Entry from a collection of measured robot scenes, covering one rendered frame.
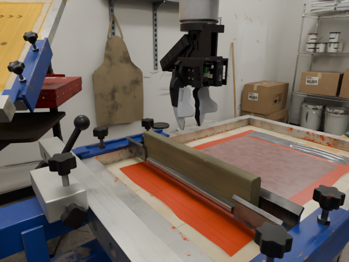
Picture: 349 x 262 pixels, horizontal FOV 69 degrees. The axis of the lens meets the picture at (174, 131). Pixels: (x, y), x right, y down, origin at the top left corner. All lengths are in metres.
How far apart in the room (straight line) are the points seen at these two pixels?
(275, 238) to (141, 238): 0.17
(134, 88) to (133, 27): 0.60
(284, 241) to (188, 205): 0.27
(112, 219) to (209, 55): 0.32
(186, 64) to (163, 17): 2.48
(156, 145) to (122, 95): 2.01
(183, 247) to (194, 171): 0.20
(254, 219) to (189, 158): 0.19
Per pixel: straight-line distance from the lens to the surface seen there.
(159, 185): 0.65
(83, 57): 2.55
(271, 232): 0.37
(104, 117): 2.61
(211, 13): 0.51
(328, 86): 3.90
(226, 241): 0.50
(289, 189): 0.69
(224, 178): 0.51
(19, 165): 2.60
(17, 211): 0.48
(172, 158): 0.63
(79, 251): 0.56
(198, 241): 0.49
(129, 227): 0.39
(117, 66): 2.62
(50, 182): 0.46
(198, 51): 0.51
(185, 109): 0.52
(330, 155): 0.94
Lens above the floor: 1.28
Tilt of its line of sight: 18 degrees down
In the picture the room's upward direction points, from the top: straight up
